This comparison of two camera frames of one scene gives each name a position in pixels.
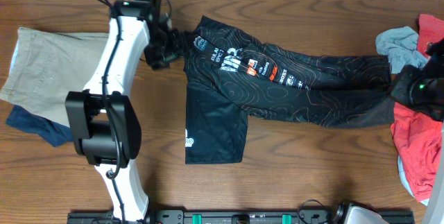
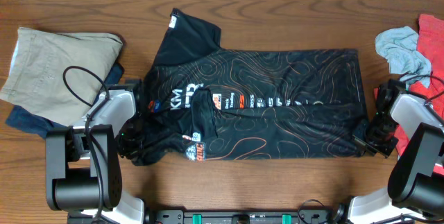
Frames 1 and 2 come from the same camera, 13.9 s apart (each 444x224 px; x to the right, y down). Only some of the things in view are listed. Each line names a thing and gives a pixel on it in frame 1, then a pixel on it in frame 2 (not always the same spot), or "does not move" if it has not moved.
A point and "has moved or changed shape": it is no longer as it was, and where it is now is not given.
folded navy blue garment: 53,133 does not move
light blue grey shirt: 400,46 does not move
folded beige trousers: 47,65 does not move
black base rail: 233,216 does not move
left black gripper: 182,42 -> 126,148
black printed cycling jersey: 232,73 has moved or changed shape
